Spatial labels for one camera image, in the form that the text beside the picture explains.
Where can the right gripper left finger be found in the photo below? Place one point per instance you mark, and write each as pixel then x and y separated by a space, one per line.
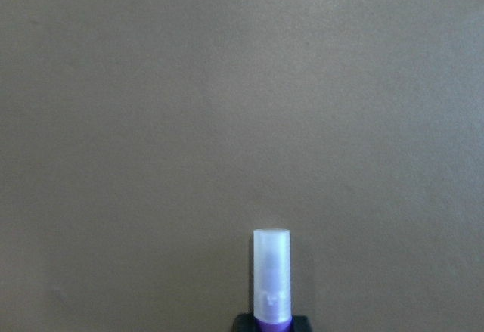
pixel 244 323

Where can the purple highlighter pen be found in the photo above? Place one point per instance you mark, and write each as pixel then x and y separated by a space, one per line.
pixel 272 279

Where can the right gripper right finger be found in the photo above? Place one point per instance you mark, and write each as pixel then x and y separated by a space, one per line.
pixel 300 323

